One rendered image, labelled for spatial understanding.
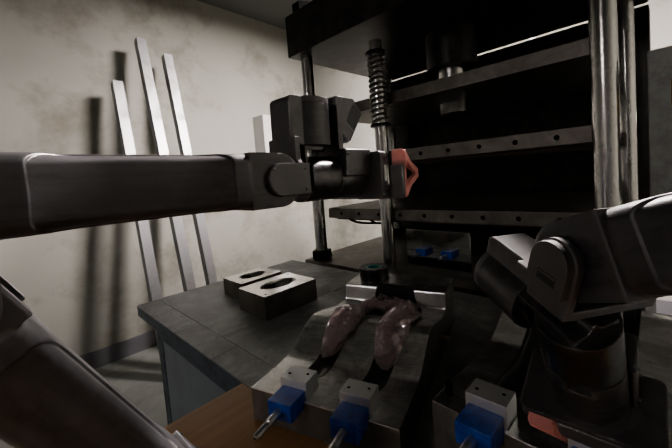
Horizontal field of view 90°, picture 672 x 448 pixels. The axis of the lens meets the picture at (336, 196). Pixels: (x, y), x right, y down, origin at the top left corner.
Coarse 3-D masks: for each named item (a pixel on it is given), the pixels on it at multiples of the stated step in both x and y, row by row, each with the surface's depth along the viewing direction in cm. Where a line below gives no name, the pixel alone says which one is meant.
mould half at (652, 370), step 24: (648, 312) 57; (504, 336) 61; (648, 336) 51; (480, 360) 55; (504, 360) 55; (648, 360) 49; (456, 384) 49; (432, 408) 46; (456, 408) 44; (504, 432) 39; (528, 432) 39
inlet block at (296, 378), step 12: (288, 372) 56; (300, 372) 56; (312, 372) 56; (288, 384) 55; (300, 384) 54; (312, 384) 55; (276, 396) 52; (288, 396) 52; (300, 396) 52; (276, 408) 51; (288, 408) 50; (300, 408) 52; (276, 420) 49; (288, 420) 50; (264, 432) 47
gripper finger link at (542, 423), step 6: (528, 414) 33; (534, 414) 33; (528, 420) 33; (534, 420) 33; (540, 420) 33; (546, 420) 32; (552, 420) 32; (534, 426) 33; (540, 426) 32; (546, 426) 32; (552, 426) 32; (546, 432) 33; (552, 432) 32; (558, 432) 33; (558, 438) 34; (564, 438) 35
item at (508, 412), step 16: (480, 384) 44; (480, 400) 42; (496, 400) 41; (512, 400) 41; (464, 416) 40; (480, 416) 40; (496, 416) 40; (512, 416) 41; (464, 432) 39; (480, 432) 38; (496, 432) 38
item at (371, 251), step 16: (368, 240) 211; (400, 240) 203; (336, 256) 175; (352, 256) 173; (368, 256) 170; (400, 256) 165; (400, 272) 139; (416, 272) 138; (464, 288) 116; (480, 288) 114
